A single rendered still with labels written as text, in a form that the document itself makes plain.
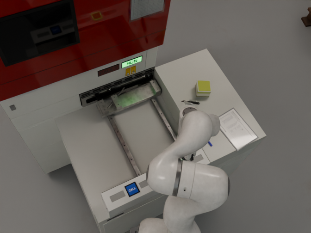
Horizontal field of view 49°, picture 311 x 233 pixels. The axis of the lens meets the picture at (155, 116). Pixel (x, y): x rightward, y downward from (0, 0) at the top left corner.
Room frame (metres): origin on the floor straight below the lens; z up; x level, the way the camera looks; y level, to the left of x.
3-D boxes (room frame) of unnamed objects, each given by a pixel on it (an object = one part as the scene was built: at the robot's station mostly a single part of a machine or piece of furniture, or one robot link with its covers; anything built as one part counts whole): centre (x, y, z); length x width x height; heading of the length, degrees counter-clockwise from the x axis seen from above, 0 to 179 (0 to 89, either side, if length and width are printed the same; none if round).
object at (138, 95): (0.96, 0.17, 0.87); 0.36 x 0.08 x 0.03; 127
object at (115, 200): (0.51, -0.07, 0.89); 0.55 x 0.09 x 0.14; 127
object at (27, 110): (0.90, 0.39, 1.02); 0.81 x 0.03 x 0.40; 127
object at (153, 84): (1.06, 0.03, 0.89); 0.08 x 0.03 x 0.03; 37
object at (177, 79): (0.99, -0.27, 0.89); 0.62 x 0.35 x 0.14; 37
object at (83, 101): (1.00, 0.24, 0.89); 0.44 x 0.02 x 0.10; 127
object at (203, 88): (1.04, -0.22, 1.00); 0.07 x 0.07 x 0.07; 11
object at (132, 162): (0.72, 0.16, 0.84); 0.50 x 0.02 x 0.03; 37
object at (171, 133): (0.88, -0.06, 0.84); 0.50 x 0.02 x 0.03; 37
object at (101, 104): (0.86, 0.29, 0.89); 0.08 x 0.03 x 0.03; 37
